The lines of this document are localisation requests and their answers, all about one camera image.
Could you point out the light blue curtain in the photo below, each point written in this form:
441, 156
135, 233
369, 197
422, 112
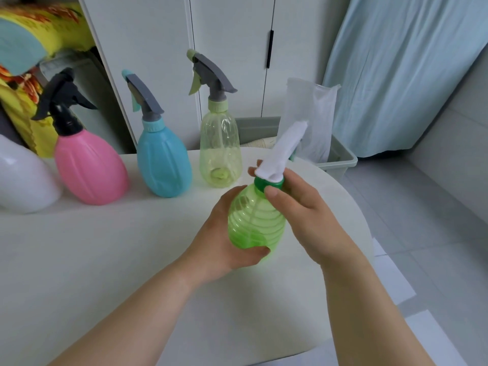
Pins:
404, 72

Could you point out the pink plastic bottle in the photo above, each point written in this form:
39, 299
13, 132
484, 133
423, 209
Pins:
91, 167

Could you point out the person's right forearm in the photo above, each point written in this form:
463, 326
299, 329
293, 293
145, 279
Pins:
373, 320

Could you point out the grey blue spray head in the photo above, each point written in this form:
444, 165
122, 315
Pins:
146, 99

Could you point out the grey plastic lid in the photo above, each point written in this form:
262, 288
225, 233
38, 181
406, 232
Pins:
95, 95

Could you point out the teal towel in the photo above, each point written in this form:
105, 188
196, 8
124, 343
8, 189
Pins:
19, 47

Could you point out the person's left forearm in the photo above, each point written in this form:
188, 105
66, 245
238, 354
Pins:
122, 324

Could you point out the translucent white plastic bag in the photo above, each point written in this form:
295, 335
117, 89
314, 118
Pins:
316, 110

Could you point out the blue plastic bottle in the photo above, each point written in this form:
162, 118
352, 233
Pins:
164, 163

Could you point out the yellow floral cloth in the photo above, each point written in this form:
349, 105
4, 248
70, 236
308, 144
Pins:
23, 95

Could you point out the green ribbed bottle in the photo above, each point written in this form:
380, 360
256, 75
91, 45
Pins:
255, 221

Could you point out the grey yellow spray head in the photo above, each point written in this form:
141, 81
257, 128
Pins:
211, 76

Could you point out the white plastic bottle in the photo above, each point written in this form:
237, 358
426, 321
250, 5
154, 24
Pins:
23, 179

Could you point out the yellow-green clear bottle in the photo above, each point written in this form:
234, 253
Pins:
221, 148

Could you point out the grey plastic bin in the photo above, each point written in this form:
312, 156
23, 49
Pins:
339, 160

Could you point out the white green spray head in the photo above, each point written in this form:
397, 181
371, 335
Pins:
282, 152

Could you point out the person's right hand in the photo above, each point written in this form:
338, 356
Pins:
312, 221

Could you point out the person's left hand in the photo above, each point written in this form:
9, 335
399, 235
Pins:
217, 247

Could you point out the white cabinet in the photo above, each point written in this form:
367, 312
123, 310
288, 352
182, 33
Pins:
152, 60

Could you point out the black spray head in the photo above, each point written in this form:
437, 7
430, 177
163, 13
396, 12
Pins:
63, 106

